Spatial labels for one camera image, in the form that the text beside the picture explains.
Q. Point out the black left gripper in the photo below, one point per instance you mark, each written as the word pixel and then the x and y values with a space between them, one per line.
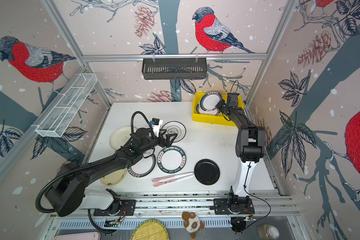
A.
pixel 167 143

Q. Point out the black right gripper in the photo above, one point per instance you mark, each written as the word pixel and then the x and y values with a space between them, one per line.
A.
pixel 220 105

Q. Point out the yellow plastic bin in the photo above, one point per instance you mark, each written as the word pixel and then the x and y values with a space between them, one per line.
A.
pixel 210 119

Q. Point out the white plate green red rim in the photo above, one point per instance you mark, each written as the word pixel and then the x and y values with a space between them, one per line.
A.
pixel 209 101

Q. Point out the black plate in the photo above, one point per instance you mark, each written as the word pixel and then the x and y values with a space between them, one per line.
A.
pixel 207 172

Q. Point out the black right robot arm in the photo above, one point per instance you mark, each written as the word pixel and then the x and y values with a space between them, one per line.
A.
pixel 249 148

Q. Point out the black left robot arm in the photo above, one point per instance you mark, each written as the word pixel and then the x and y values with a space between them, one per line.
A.
pixel 65 193

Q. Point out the plate green rim red text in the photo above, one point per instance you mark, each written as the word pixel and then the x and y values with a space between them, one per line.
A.
pixel 171 160

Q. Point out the pink white utensil upper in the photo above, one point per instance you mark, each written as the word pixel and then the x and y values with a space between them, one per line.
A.
pixel 175 176

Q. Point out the cream bear print plate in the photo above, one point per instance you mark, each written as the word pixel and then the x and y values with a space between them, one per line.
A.
pixel 119 137

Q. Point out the cream plate front left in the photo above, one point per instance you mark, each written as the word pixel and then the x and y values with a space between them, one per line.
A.
pixel 114 178

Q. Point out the plush toy brown white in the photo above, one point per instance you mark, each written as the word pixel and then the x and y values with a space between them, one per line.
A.
pixel 192 223

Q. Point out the woven yellow green mat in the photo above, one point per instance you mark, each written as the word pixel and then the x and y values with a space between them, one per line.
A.
pixel 150 230

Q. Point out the pink tray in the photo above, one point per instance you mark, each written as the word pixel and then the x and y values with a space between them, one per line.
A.
pixel 81 236

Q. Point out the jar with white lid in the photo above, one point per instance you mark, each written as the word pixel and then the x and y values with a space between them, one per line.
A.
pixel 267 232

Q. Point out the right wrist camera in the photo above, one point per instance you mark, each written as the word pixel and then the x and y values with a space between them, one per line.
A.
pixel 232 100

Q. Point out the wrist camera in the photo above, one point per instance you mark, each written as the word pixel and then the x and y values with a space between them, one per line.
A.
pixel 232 100
pixel 156 126

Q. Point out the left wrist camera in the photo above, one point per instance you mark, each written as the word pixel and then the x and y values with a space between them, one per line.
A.
pixel 156 126

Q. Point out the aluminium frame top bar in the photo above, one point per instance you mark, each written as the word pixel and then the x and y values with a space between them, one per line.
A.
pixel 137 58

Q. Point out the black hanging wire basket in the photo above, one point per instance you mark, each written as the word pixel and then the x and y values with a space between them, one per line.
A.
pixel 174 69

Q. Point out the white wire mesh basket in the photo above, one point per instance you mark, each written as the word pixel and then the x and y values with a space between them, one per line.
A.
pixel 69 102

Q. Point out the aluminium rail base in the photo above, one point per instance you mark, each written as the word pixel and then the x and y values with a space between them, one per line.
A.
pixel 213 210

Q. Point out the aluminium frame post right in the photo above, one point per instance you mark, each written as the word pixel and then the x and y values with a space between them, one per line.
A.
pixel 287 13

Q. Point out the aluminium frame post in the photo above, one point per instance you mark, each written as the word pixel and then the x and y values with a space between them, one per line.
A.
pixel 287 13
pixel 68 36

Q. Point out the aluminium frame post left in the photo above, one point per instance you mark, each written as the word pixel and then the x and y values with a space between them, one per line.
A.
pixel 68 36

